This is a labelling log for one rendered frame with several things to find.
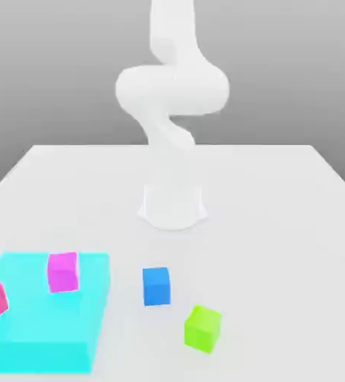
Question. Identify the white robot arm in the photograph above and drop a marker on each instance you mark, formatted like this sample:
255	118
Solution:
172	89

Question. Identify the small blue cube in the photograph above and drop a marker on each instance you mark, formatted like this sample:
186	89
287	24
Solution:
156	288

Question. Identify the small magenta cube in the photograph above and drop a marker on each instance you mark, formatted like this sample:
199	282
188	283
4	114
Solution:
62	274

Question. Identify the small green cube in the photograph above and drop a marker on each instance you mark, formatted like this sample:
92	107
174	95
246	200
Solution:
202	329

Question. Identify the large cyan box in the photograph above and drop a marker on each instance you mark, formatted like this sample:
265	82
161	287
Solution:
41	322

